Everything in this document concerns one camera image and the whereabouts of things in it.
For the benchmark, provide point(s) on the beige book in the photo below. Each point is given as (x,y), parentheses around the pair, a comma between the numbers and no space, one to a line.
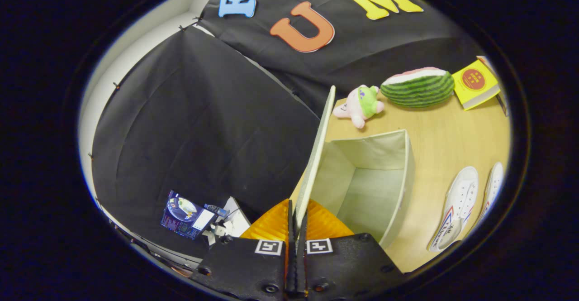
(486,61)

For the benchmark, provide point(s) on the pink and green plush toy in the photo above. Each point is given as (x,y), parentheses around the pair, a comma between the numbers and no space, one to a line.
(362,106)

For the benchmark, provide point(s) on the white small device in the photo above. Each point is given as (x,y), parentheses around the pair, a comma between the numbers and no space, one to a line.
(237,222)

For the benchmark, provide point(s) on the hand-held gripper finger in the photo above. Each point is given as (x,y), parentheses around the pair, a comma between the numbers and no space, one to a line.
(291,274)
(302,274)

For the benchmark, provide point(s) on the blue printed carton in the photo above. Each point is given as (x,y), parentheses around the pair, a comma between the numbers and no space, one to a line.
(185,215)

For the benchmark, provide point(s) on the beige fabric storage box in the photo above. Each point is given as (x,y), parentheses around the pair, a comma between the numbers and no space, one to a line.
(362,188)

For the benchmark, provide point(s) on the yellow book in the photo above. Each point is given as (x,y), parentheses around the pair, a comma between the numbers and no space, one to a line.
(479,93)

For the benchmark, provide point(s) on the watermelon slice plush pillow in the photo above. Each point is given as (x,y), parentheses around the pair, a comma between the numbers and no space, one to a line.
(416,90)

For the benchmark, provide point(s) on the white canvas shoe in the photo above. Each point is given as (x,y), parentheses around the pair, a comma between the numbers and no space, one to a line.
(459,197)
(494,188)

